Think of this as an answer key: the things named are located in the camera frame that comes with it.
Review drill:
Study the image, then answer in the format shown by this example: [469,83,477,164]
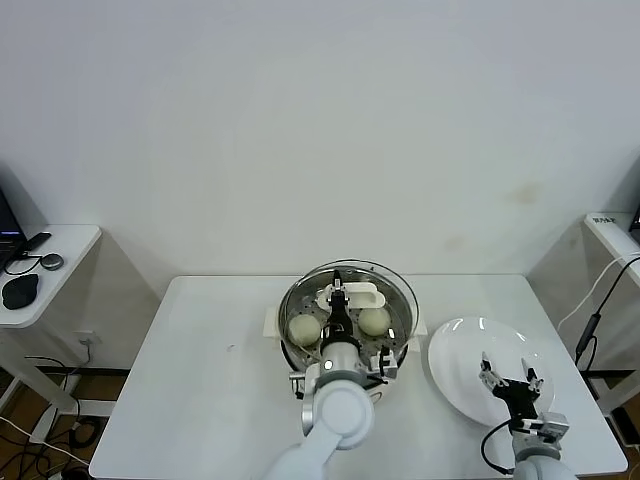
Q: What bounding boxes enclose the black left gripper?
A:
[321,269,358,346]

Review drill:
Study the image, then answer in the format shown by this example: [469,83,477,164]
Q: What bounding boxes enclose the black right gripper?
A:
[478,351,545,424]

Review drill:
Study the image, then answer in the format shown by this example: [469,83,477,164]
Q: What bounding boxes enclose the glass pot lid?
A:
[277,257,420,364]

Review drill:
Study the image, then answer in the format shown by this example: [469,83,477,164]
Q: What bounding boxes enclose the white steamed baozi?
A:
[358,309,391,337]
[288,315,321,346]

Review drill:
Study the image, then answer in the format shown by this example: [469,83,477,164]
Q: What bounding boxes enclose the steel perforated steamer basket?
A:
[278,269,414,371]

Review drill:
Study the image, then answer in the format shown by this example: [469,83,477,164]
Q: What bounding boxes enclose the white electric steamer pot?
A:
[262,305,427,401]

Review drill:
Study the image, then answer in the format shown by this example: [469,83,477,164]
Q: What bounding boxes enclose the white round plate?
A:
[427,315,556,427]

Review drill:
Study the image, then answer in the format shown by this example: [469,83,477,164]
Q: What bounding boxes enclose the white side table with laptop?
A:
[0,224,119,417]

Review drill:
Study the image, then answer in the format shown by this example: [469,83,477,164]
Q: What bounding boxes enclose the black computer mouse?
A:
[0,273,40,310]

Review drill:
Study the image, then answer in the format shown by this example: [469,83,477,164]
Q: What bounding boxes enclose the dark laptop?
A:
[0,188,26,256]

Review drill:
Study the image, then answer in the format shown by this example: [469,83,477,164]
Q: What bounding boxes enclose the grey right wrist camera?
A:
[537,412,571,441]

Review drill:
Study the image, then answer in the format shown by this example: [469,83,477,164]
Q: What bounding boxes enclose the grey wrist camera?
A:
[369,347,400,380]
[537,412,571,441]

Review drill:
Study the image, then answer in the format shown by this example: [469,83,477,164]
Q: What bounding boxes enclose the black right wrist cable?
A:
[480,418,516,474]

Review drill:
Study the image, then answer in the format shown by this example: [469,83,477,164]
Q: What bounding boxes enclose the black cable with adapter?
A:
[573,259,640,372]

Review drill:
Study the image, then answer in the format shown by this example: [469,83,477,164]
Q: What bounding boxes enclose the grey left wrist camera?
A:
[369,347,400,380]

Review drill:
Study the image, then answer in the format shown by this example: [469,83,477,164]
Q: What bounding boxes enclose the white hanging cable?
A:
[557,252,640,331]

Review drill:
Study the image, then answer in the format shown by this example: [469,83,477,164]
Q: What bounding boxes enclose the black coiled floor cable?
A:
[64,419,101,451]

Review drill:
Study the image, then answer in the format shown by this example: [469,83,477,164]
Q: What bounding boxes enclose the black cable under table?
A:
[22,354,81,386]

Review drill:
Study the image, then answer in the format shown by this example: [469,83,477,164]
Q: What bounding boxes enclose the thin black desk cable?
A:
[2,252,45,277]

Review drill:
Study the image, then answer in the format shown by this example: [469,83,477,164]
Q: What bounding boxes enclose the white floor cable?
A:
[0,417,91,464]

